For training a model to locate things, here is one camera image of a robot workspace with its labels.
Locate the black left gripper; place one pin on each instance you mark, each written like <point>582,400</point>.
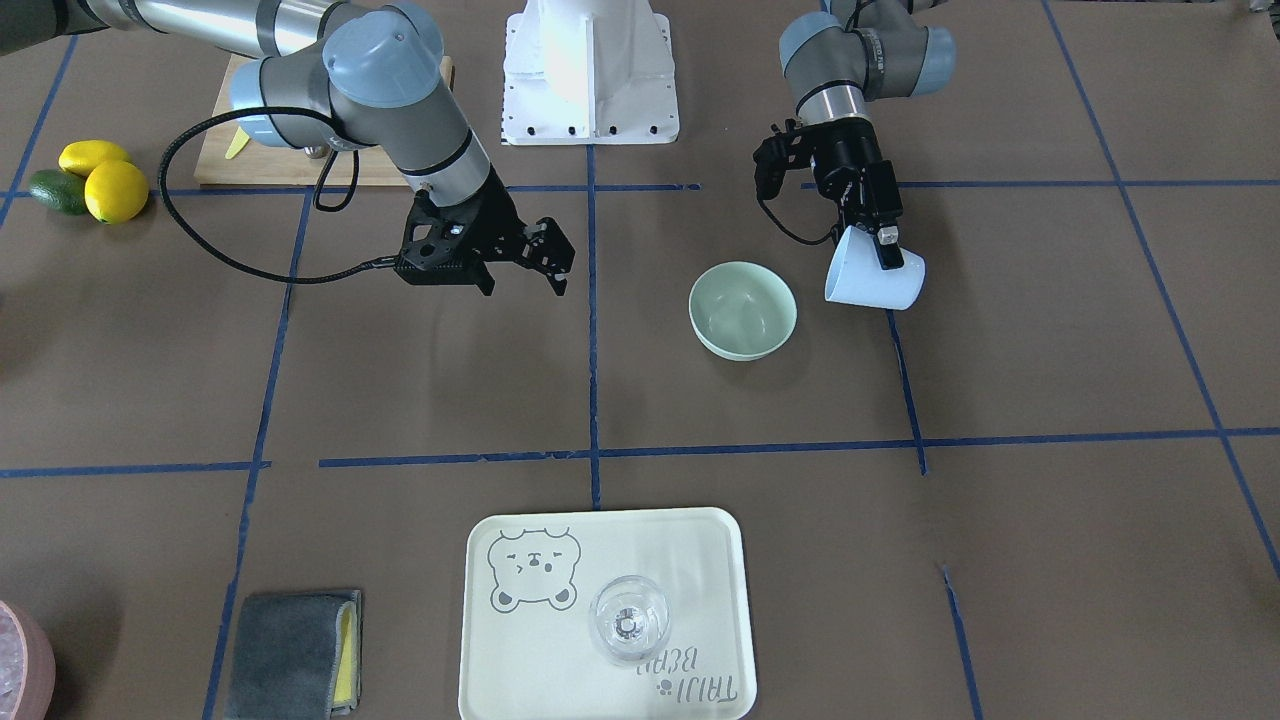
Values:
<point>858,163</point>

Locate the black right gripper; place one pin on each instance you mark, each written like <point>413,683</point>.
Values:
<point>497,217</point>

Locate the light blue plastic cup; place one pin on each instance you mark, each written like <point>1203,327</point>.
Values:
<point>856,277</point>

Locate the light green bowl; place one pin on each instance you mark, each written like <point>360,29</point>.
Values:
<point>741,311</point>

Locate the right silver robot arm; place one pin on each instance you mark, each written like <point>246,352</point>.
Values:
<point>339,75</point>

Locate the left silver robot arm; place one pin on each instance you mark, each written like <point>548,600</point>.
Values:
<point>836,62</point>

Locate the pink bowl with ice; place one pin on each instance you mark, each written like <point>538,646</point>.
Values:
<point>29,667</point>

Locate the wooden cutting board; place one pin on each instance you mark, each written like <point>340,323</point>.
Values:
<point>261,165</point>

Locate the yellow plastic knife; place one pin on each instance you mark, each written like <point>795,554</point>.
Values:
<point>237,145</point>

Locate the clear wine glass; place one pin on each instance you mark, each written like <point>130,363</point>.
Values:
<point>630,620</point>

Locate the cream bear tray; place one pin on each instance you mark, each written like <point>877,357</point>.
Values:
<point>526,650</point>

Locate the yellow lemon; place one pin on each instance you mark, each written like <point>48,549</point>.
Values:
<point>82,157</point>
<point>116,192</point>

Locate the green lime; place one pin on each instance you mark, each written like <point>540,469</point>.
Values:
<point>59,190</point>

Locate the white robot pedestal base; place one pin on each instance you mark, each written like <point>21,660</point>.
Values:
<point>589,73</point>

